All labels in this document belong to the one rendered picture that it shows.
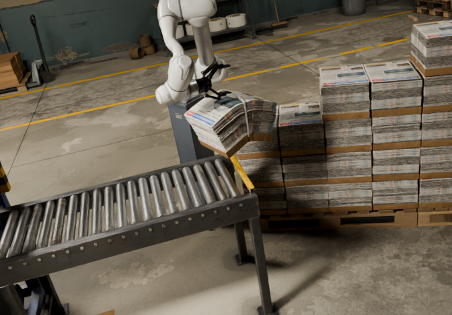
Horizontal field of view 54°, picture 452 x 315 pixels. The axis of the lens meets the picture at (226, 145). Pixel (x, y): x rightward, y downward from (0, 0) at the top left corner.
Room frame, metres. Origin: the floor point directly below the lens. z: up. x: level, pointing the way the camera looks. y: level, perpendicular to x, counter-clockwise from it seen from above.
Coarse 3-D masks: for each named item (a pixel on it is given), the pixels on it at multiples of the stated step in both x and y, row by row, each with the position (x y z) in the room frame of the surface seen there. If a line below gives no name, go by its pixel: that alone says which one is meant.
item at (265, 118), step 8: (248, 96) 2.31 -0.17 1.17; (256, 96) 2.36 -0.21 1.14; (256, 104) 2.20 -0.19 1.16; (264, 104) 2.22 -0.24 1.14; (272, 104) 2.25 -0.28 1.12; (256, 112) 2.19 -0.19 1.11; (264, 112) 2.22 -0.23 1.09; (272, 112) 2.25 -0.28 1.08; (256, 120) 2.19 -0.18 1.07; (264, 120) 2.22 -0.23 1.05; (272, 120) 2.24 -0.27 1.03; (256, 128) 2.19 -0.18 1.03; (264, 128) 2.22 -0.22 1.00; (272, 128) 2.24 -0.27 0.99
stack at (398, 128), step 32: (288, 128) 2.60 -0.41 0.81; (320, 128) 2.56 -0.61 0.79; (352, 128) 2.52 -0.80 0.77; (384, 128) 2.48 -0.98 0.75; (416, 128) 2.44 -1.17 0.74; (256, 160) 2.64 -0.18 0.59; (288, 160) 2.60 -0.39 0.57; (320, 160) 2.56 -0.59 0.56; (352, 160) 2.51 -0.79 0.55; (384, 160) 2.48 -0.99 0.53; (416, 160) 2.43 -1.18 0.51; (256, 192) 2.66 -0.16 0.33; (288, 192) 2.61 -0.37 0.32; (320, 192) 2.57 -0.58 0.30; (352, 192) 2.52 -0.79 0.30; (384, 192) 2.47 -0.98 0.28; (416, 192) 2.43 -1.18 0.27; (320, 224) 2.56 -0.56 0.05; (352, 224) 2.54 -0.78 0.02; (384, 224) 2.48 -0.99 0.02; (416, 224) 2.43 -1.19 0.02
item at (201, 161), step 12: (216, 156) 2.39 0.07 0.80; (168, 168) 2.34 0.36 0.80; (180, 168) 2.32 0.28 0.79; (192, 168) 2.34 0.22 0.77; (204, 168) 2.35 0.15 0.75; (216, 168) 2.36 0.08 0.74; (228, 168) 2.37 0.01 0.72; (120, 180) 2.29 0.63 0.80; (72, 192) 2.24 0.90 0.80; (24, 204) 2.20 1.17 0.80; (0, 216) 2.15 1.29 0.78
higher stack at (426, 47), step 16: (416, 32) 2.67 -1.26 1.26; (432, 32) 2.52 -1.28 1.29; (448, 32) 2.47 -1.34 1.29; (416, 48) 2.65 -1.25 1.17; (432, 48) 2.42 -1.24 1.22; (448, 48) 2.41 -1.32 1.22; (432, 64) 2.42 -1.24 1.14; (448, 64) 2.40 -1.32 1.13; (432, 80) 2.42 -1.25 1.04; (448, 80) 2.40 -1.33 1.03; (432, 96) 2.42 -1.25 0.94; (448, 96) 2.40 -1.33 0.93; (432, 112) 2.42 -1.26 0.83; (448, 112) 2.40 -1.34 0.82; (432, 128) 2.42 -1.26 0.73; (448, 128) 2.40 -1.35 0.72; (432, 160) 2.41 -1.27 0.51; (448, 160) 2.39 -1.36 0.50; (432, 192) 2.41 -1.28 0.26; (448, 192) 2.39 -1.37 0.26; (432, 208) 2.41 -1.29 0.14; (448, 208) 2.40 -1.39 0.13; (432, 224) 2.41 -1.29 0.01; (448, 224) 2.38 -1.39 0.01
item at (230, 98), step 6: (216, 96) 2.35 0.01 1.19; (222, 96) 2.33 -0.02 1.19; (228, 96) 2.31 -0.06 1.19; (234, 96) 2.29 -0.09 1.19; (240, 96) 2.28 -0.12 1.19; (228, 102) 2.21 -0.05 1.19; (234, 102) 2.19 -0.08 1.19; (240, 102) 2.18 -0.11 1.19; (246, 102) 2.17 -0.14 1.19; (240, 108) 2.15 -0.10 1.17; (246, 108) 2.17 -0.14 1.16; (240, 114) 2.15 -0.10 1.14; (246, 126) 2.16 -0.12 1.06; (246, 132) 2.16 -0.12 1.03
